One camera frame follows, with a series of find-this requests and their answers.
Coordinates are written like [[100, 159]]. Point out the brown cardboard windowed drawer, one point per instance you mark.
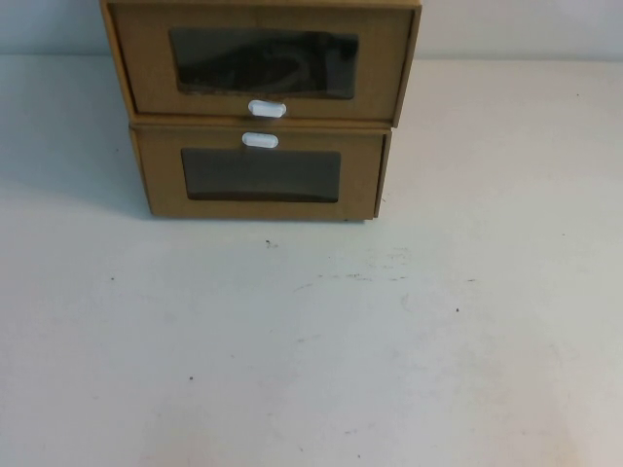
[[160, 185], [146, 58]]

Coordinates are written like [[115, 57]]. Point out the brown cardboard shoe box sleeve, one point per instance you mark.
[[185, 127], [407, 63]]

